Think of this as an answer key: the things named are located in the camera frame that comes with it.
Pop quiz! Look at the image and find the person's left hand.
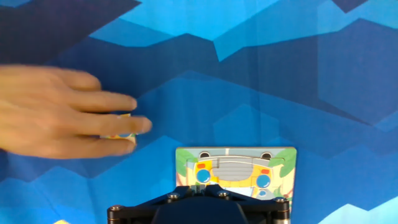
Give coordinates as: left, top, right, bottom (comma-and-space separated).
0, 64, 153, 160

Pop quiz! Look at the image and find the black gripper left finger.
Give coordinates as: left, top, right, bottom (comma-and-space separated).
107, 184, 202, 224

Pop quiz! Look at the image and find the yellow car puzzle piece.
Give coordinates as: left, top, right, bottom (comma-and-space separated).
99, 113, 137, 144

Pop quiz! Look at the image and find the yellow car puzzle board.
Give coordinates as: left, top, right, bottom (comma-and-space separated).
175, 146, 297, 212

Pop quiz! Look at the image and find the blue mountain print tablecloth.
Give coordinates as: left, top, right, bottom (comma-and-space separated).
0, 0, 398, 224

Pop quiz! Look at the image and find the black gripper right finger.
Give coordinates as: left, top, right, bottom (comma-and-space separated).
205, 184, 292, 224

